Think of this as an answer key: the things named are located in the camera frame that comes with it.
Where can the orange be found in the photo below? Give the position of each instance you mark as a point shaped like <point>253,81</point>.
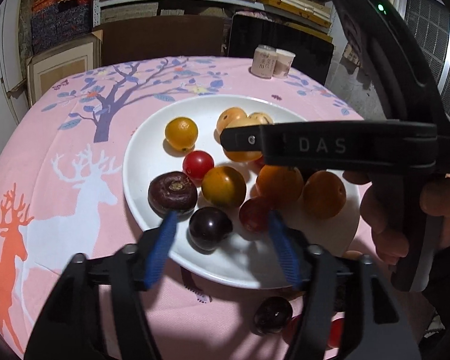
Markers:
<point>279,183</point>

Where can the metal mesh window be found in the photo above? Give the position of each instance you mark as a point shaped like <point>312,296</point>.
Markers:
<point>427,26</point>

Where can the pale tomato top right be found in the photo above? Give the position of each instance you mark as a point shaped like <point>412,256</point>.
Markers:
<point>260,118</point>

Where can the framed cardboard carton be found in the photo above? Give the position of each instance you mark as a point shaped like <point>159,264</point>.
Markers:
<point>60,69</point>

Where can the white oval plate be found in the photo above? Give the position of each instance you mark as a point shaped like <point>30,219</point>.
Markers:
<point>153,150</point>

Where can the metal shelf rack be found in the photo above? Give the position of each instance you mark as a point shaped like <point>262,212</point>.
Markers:
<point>97,11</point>

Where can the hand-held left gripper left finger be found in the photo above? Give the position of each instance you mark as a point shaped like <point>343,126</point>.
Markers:
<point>161,251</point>

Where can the marble slab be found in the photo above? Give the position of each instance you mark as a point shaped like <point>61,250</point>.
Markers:
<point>24,26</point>

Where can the person's right hand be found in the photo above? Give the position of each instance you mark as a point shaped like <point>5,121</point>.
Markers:
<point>386,225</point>

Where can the red cherry tomato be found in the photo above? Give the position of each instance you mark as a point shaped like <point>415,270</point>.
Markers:
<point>293,326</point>
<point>198,164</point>
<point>336,333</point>

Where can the dark purple plum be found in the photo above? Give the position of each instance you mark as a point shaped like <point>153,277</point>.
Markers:
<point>210,228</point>

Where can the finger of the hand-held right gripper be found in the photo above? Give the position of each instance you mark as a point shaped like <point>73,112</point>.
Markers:
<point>240,140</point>

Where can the stack of blue patterned boxes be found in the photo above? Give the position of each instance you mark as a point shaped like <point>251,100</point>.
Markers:
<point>60,26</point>

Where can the pink deer print tablecloth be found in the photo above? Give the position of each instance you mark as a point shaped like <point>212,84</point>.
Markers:
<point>78,138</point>

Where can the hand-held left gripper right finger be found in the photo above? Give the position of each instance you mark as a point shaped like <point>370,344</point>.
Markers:
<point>284,251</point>

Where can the stack of yellow flat boxes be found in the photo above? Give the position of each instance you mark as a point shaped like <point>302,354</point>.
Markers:
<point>296,5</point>

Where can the yellow cherry tomato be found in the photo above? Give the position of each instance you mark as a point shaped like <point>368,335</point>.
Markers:
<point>181,133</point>
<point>223,186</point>

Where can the paper cup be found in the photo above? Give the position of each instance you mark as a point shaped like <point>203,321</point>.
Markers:
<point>284,63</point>

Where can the orange yellow tomato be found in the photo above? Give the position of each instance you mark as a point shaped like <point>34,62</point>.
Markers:
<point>324,195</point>

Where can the black chair back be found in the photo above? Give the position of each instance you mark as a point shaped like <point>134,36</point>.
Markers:
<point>247,33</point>

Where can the brown chair back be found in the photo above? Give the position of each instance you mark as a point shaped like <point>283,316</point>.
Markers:
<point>161,39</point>

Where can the small tangerine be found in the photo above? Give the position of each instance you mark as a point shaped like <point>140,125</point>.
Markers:
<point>352,255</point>

